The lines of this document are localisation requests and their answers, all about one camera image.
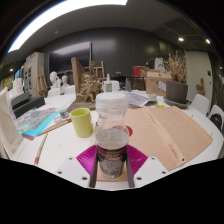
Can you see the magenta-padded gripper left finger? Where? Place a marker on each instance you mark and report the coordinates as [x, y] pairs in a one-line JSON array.
[[87, 158]]

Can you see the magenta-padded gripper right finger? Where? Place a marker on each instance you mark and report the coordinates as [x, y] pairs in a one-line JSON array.
[[136, 159]]

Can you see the clear bottle with white cap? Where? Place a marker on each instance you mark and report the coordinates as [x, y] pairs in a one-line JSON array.
[[111, 140]]

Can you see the yellow-green mug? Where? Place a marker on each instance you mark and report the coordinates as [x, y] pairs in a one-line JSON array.
[[81, 123]]

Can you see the large brown cardboard sheet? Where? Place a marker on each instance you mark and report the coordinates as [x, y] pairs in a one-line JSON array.
[[160, 130]]

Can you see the thin wooden stick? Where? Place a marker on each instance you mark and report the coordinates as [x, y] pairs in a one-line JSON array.
[[40, 149]]

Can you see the small yellow note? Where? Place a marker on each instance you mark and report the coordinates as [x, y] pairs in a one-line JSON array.
[[160, 106]]

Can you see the folded newspaper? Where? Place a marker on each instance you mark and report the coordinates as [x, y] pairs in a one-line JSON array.
[[138, 99]]

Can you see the colourful printed book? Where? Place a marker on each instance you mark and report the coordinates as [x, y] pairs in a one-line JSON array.
[[36, 121]]

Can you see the small white cup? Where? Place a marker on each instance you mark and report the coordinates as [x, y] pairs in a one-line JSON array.
[[152, 97]]

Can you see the grey plant saucer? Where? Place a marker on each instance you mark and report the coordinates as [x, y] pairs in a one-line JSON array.
[[176, 104]]

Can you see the brown wooden sculpture model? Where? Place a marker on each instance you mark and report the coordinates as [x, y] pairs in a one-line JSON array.
[[87, 88]]

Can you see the white chair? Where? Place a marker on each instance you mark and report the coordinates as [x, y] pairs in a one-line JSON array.
[[213, 109], [70, 90], [116, 86], [200, 103], [53, 92]]

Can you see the small grey glass bottle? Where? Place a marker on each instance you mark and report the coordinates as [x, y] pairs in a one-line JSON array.
[[128, 85]]

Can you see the white spray bottle green label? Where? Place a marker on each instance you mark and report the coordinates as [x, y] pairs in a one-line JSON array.
[[108, 86]]

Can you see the brown cardboard box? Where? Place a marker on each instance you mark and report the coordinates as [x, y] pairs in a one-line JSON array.
[[155, 83]]

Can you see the large black box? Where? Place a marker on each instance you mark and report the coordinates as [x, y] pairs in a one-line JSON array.
[[28, 106]]

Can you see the white plaster bust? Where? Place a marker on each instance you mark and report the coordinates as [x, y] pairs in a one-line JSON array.
[[54, 79], [65, 82]]

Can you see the dried plant in grey pot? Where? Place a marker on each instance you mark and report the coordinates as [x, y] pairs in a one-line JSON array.
[[176, 90]]

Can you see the wooden easel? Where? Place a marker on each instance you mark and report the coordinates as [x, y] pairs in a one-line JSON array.
[[42, 83], [98, 70]]

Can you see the red box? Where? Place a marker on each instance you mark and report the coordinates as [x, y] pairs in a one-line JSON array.
[[138, 71]]

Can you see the black backpack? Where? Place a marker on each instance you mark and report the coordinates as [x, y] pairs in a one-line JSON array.
[[218, 121]]

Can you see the small black box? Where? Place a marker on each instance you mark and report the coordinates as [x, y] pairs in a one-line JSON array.
[[19, 99]]

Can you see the wooden figure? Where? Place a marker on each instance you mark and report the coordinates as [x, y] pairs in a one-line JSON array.
[[200, 87]]

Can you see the beige cabinet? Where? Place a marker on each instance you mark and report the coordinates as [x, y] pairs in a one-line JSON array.
[[33, 73]]

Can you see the ceiling spotlights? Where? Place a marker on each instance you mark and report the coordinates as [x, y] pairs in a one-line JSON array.
[[180, 39]]

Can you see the dark wall screen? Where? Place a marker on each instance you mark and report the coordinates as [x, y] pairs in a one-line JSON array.
[[70, 58]]

